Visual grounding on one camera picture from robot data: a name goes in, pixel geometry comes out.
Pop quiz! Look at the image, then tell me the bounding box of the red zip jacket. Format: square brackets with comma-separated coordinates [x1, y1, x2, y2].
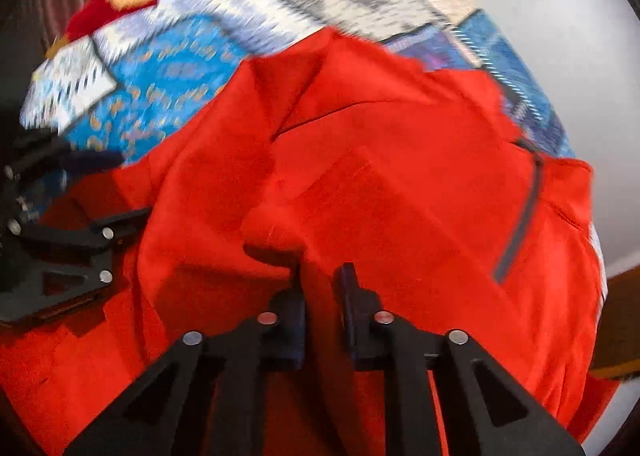
[1, 28, 616, 455]

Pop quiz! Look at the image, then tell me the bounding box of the blue patchwork bed cover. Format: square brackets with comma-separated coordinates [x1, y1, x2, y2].
[21, 0, 573, 163]

